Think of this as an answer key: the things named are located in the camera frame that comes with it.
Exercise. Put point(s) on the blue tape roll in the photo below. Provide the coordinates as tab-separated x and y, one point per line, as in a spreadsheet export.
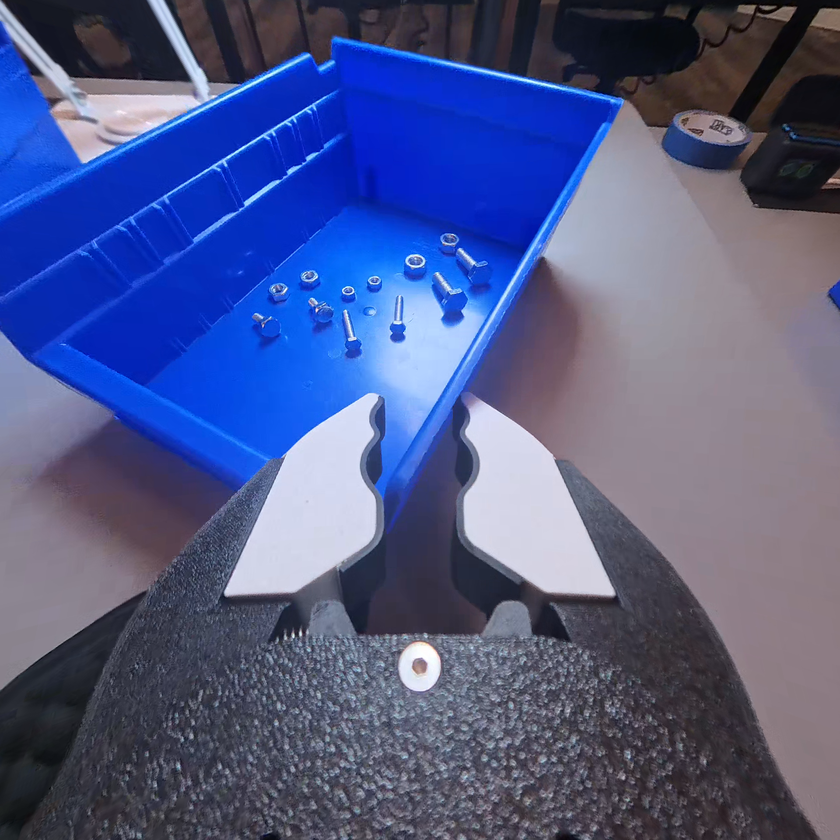
685	142

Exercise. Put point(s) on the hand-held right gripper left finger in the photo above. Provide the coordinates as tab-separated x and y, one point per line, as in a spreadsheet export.
302	519

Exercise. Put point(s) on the white document stand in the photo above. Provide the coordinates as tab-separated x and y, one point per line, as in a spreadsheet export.
118	118

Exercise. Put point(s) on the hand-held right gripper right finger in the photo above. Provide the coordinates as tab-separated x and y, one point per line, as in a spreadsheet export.
536	519

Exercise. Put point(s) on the black wrist rest pad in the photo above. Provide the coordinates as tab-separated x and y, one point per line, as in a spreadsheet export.
53	735

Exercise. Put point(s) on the black office chair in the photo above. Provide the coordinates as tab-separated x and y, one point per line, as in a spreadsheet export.
624	40

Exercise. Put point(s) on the black device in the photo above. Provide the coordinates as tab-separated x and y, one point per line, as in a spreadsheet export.
788	164

